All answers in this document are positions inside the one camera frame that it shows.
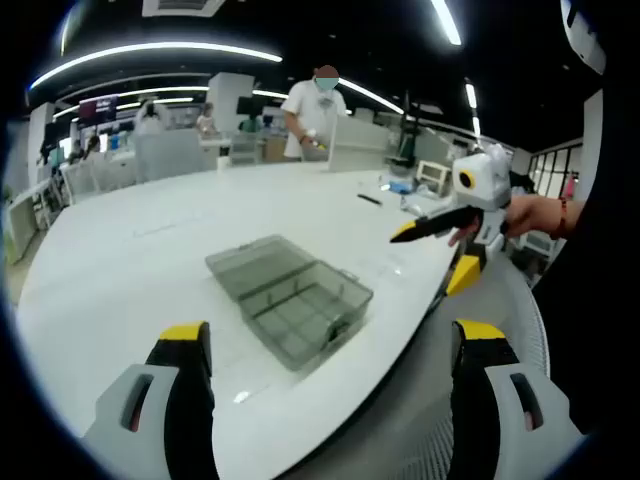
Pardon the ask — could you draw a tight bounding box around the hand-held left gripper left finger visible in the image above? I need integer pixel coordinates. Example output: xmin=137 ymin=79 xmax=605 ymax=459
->
xmin=82 ymin=321 xmax=221 ymax=480

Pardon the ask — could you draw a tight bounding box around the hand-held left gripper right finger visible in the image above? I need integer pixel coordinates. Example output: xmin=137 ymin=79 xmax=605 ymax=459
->
xmin=449 ymin=318 xmax=586 ymax=480

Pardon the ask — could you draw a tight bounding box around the grey clear guide fixture box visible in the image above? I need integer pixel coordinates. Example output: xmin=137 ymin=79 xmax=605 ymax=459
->
xmin=204 ymin=234 xmax=375 ymax=372

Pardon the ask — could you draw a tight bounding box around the person's right hand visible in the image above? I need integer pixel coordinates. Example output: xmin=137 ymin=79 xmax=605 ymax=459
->
xmin=447 ymin=195 xmax=565 ymax=249

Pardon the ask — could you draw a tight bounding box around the white mesh chair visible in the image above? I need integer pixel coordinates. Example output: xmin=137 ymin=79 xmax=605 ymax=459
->
xmin=294 ymin=254 xmax=551 ymax=480

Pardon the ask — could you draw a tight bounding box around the white partition board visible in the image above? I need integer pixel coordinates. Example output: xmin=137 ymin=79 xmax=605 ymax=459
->
xmin=327 ymin=117 xmax=391 ymax=174

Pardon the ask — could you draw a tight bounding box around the person's black clothing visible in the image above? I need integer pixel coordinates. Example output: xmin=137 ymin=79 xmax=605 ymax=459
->
xmin=529 ymin=74 xmax=640 ymax=436

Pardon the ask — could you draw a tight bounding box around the white rounded device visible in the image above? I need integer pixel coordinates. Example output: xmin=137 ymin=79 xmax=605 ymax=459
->
xmin=559 ymin=0 xmax=609 ymax=76

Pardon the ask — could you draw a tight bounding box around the grey desk partition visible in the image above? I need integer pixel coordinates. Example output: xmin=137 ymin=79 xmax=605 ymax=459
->
xmin=134 ymin=128 xmax=206 ymax=184

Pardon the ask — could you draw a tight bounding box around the ceiling air conditioner vent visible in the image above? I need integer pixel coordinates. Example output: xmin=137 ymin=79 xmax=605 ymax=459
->
xmin=142 ymin=0 xmax=226 ymax=19

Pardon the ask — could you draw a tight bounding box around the curved ceiling light strip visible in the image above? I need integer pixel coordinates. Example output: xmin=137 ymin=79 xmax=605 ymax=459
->
xmin=29 ymin=42 xmax=284 ymax=92

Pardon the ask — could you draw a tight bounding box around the white open frame box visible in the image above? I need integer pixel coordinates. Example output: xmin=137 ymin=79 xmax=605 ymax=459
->
xmin=416 ymin=159 xmax=452 ymax=194

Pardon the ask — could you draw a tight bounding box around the red bracelet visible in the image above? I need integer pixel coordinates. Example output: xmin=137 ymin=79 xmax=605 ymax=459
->
xmin=555 ymin=198 xmax=572 ymax=240

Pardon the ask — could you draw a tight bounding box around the wall display screen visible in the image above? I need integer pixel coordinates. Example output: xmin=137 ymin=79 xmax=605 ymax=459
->
xmin=78 ymin=94 xmax=119 ymax=124

